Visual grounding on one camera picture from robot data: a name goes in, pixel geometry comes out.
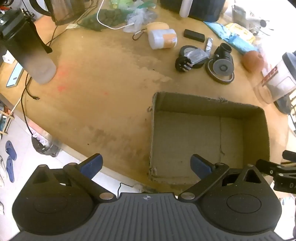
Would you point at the smartphone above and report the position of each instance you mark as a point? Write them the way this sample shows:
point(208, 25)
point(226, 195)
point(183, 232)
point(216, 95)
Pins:
point(13, 76)

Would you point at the tan pouch with carabiner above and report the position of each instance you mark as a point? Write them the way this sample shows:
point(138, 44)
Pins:
point(157, 26)

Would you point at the clear plastic case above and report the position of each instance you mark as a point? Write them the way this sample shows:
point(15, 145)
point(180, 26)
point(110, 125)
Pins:
point(197, 56)

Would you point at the marbled grey stick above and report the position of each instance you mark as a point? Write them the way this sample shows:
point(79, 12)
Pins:
point(208, 44)

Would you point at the small black wheel part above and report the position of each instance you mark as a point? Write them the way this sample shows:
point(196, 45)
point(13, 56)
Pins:
point(182, 64)

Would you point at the wooden rack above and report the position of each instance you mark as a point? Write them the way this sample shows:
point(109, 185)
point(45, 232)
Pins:
point(7, 120)

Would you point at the cardboard box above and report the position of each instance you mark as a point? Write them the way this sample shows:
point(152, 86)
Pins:
point(196, 139)

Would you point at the frosted black water bottle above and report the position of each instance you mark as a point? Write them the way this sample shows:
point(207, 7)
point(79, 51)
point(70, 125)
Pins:
point(27, 53)

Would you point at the yellow wet wipes pack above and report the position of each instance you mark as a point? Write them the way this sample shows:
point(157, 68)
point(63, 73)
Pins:
point(241, 31)

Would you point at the steel electric kettle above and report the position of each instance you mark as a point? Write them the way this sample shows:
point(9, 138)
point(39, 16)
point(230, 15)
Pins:
point(67, 10)

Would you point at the white plastic jar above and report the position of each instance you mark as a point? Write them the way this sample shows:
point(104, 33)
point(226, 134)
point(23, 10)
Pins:
point(161, 38)

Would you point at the large black tape roll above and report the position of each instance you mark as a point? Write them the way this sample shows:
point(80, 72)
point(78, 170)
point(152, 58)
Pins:
point(219, 80)

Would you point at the black trash bag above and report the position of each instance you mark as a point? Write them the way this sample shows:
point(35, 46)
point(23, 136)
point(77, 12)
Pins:
point(44, 147)

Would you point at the glass bowl with clutter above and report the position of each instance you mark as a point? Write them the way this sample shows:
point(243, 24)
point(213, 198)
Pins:
point(240, 14)

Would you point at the black round disc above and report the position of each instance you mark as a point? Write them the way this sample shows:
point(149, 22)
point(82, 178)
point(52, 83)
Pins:
point(185, 50)

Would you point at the black blender base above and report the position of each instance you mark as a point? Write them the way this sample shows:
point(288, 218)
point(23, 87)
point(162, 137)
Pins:
point(283, 104)

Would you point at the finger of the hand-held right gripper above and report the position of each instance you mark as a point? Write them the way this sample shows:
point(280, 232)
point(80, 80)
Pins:
point(289, 154)
point(266, 165)

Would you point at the crumpled clear plastic bag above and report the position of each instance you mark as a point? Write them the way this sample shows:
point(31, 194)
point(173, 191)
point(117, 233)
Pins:
point(138, 16)

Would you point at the green mesh produce bag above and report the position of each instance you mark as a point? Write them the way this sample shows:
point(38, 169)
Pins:
point(104, 17)

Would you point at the orange round fruit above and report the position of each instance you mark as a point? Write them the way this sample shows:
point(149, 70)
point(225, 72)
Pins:
point(253, 60)

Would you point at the small white box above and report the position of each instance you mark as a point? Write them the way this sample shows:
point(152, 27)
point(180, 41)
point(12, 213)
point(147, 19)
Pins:
point(8, 58)

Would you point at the blue slipper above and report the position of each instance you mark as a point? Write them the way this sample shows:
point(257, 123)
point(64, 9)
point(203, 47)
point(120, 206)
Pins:
point(10, 169)
point(11, 150)

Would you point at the black air fryer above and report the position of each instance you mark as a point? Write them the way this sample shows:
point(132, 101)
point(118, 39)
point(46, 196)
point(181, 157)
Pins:
point(203, 9)

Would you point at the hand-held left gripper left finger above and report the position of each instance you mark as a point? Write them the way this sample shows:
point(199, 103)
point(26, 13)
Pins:
point(92, 162)

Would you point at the clear shaker bottle grey lid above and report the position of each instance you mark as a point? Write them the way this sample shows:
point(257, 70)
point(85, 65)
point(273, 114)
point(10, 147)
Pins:
point(275, 78)

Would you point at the small paper tag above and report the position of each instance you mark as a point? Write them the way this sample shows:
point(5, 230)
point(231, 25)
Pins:
point(72, 26)

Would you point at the white shoe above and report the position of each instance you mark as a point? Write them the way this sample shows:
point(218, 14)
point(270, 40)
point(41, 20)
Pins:
point(1, 169)

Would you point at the silver metal cup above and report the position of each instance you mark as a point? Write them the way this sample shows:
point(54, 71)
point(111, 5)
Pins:
point(261, 23)

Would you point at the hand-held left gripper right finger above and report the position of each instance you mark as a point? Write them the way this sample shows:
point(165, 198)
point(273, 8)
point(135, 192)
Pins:
point(200, 165)

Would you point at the black rectangular case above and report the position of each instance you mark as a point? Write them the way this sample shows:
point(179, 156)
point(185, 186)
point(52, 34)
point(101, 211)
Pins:
point(194, 35)

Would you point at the black ribbed cylinder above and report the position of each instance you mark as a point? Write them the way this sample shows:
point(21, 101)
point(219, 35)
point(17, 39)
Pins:
point(223, 52)

